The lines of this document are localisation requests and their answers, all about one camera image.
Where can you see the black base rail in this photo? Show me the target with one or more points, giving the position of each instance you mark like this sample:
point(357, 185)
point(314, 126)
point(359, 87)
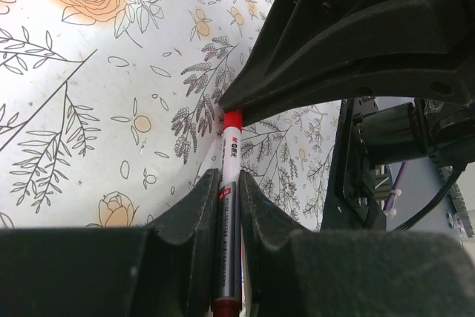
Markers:
point(368, 137)

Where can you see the red marker cap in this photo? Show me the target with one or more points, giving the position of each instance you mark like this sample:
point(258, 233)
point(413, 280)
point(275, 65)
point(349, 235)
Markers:
point(233, 119)

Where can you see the red whiteboard marker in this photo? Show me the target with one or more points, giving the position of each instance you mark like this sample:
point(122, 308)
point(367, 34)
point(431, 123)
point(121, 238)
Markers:
point(226, 288)

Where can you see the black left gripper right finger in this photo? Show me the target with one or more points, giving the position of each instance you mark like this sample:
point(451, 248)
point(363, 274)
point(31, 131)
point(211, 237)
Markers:
point(292, 271)

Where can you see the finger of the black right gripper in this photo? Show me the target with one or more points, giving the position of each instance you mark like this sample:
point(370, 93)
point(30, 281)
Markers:
point(315, 51)

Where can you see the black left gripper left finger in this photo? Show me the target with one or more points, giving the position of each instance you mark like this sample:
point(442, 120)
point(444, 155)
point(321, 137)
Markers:
point(163, 268)

